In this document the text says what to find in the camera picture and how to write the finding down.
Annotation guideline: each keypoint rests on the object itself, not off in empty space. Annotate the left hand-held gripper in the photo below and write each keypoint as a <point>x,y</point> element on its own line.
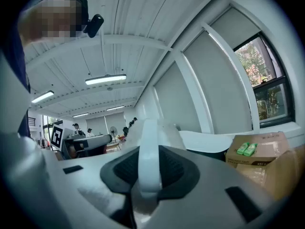
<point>71,147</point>

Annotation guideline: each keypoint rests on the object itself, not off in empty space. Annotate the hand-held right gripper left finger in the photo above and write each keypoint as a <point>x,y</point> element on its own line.
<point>71,194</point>

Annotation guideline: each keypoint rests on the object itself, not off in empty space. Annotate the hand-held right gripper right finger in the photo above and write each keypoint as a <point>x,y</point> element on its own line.
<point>214,199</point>

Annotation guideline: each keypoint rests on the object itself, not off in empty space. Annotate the white bathtub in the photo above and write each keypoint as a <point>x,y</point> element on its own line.
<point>205,141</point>

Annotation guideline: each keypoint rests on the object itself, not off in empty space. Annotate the standing fan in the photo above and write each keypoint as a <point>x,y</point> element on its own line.
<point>113,130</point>

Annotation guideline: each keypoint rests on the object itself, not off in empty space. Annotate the black office chair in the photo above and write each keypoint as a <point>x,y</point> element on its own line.
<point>125,130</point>

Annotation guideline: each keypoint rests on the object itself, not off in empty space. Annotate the long ceiling light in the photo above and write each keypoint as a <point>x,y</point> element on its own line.
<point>106,79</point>
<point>80,115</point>
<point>43,96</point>
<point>115,108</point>

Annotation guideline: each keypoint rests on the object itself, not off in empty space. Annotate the grey roller blind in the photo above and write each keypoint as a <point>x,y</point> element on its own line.
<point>214,85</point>
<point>176,99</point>
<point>233,27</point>

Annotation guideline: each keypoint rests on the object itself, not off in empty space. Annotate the person's navy shirt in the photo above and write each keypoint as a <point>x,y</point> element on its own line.
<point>14,56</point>

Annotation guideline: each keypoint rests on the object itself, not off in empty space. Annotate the person's head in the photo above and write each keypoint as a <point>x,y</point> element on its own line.
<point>47,15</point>

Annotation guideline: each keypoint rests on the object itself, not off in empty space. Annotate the black head-worn camera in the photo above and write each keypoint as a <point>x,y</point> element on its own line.
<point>95,25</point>

